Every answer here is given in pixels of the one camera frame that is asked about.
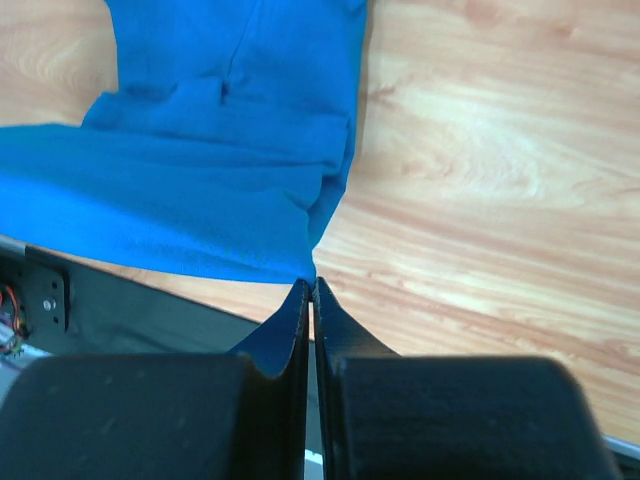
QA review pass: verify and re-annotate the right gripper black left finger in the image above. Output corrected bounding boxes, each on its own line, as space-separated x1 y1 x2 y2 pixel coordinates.
1 281 309 479

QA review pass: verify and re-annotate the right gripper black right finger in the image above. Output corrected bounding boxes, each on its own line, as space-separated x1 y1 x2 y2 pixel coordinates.
313 279 620 479

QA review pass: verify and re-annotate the blue t shirt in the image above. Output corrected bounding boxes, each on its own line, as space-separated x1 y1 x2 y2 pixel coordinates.
1 1 367 283

